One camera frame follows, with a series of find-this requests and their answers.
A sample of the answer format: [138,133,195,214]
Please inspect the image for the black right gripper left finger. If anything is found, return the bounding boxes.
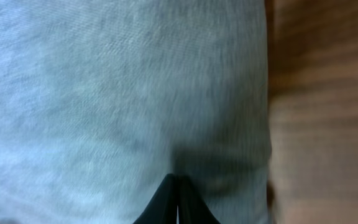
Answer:
[134,174,178,224]

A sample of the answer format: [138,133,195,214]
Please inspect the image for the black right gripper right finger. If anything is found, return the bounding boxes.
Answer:
[178,176,220,224]

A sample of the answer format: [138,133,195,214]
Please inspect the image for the light blue denim jeans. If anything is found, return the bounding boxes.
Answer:
[0,0,271,223]

